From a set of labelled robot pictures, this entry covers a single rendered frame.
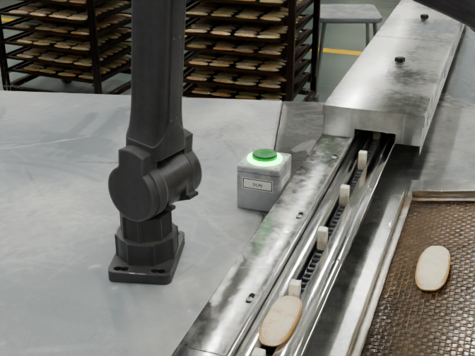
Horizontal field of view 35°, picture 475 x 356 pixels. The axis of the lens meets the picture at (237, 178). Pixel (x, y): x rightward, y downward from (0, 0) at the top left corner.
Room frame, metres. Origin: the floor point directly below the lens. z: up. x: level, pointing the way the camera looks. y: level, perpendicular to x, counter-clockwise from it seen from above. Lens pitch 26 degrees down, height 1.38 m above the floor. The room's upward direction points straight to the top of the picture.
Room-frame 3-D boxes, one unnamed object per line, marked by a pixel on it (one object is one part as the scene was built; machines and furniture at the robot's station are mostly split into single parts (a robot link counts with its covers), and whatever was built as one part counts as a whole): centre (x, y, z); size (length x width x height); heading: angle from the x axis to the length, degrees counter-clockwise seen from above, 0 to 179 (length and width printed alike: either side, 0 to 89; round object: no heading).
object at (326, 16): (3.98, -0.59, 0.23); 0.36 x 0.36 x 0.46; 89
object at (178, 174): (0.89, 0.10, 0.94); 0.09 x 0.05 x 0.10; 55
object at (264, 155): (1.07, -0.04, 0.90); 0.04 x 0.04 x 0.02
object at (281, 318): (0.71, -0.05, 0.86); 0.10 x 0.04 x 0.01; 160
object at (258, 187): (1.07, -0.05, 0.84); 0.08 x 0.08 x 0.11; 70
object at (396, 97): (1.81, -0.45, 0.89); 1.25 x 0.18 x 0.09; 160
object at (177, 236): (0.90, 0.13, 0.86); 0.12 x 0.09 x 0.08; 174
